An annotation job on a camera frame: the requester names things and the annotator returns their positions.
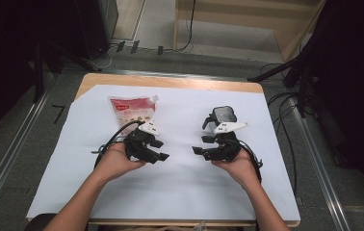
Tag black floor cables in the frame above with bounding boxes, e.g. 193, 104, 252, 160
260, 62, 299, 196

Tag clear container with black lid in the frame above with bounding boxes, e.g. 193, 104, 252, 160
202, 105, 238, 131

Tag wooden table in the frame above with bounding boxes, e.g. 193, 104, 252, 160
25, 72, 301, 228

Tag hanging black cable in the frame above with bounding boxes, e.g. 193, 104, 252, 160
173, 0, 197, 53

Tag person's left hand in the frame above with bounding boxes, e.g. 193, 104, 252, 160
93, 142, 147, 184

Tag left hand-held gripper cable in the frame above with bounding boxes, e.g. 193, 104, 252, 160
91, 119, 146, 168

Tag light wooden shelf frame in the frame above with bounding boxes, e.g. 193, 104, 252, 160
172, 0, 327, 63

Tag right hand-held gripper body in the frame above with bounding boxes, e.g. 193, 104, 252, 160
207, 121, 249, 163

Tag white floor cable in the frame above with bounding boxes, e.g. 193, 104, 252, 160
95, 44, 115, 70

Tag angled black tape mark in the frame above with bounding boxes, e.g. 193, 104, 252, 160
51, 104, 66, 125

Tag red and white refill pouch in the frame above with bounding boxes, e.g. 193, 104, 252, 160
108, 94, 160, 129

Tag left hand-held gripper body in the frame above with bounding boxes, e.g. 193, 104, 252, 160
123, 120, 160, 162

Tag person's right hand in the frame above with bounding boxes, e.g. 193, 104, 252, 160
211, 148, 262, 191

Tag white cloth table cover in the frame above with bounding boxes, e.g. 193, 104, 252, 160
26, 84, 301, 222

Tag metal floor rail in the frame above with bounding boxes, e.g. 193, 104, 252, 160
290, 95, 351, 231
0, 73, 58, 222

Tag dark cabinet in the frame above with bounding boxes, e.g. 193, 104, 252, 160
73, 0, 120, 61

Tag black metal stand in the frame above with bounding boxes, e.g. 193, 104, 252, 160
247, 52, 320, 118

